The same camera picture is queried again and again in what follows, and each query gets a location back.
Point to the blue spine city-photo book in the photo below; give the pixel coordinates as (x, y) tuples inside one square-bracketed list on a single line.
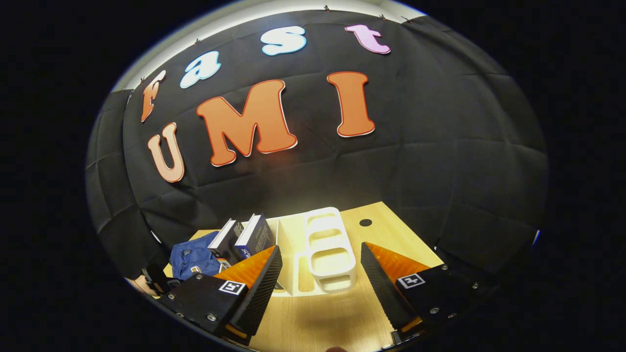
[(259, 237)]

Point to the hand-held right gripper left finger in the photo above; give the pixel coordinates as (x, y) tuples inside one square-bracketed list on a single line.
[(257, 300)]

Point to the blue schoolbag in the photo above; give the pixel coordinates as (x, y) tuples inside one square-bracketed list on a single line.
[(190, 256)]

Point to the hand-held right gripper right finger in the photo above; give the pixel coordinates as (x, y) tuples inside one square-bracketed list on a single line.
[(384, 298)]

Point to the black backdrop cloth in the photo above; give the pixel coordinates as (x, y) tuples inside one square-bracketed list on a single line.
[(415, 161)]

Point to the black round table grommet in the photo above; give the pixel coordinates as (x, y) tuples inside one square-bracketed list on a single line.
[(365, 222)]

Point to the white bookshelf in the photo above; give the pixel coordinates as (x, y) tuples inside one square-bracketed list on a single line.
[(330, 259)]

